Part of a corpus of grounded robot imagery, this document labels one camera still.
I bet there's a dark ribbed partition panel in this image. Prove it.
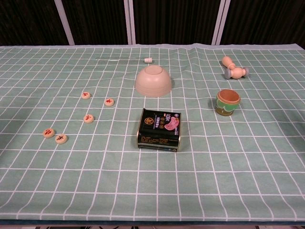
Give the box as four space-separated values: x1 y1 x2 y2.
61 0 129 45
132 0 221 45
220 0 305 50
0 0 70 46

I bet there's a white partition frame post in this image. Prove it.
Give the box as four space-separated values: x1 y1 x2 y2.
123 0 136 45
211 0 231 45
54 0 75 46

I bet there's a wooden toy hammer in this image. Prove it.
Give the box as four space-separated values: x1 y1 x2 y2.
222 55 250 80

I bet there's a glass tube with white stopper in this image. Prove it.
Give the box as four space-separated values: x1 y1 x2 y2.
95 56 153 64

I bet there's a green grid-patterned table mat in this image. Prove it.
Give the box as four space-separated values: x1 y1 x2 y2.
0 42 305 222

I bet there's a black snack packet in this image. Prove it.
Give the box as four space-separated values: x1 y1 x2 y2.
136 108 182 153

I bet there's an upturned beige bowl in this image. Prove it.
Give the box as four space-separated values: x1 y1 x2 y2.
134 65 173 97

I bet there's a green and orange cup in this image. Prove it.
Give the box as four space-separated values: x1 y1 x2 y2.
215 88 241 117

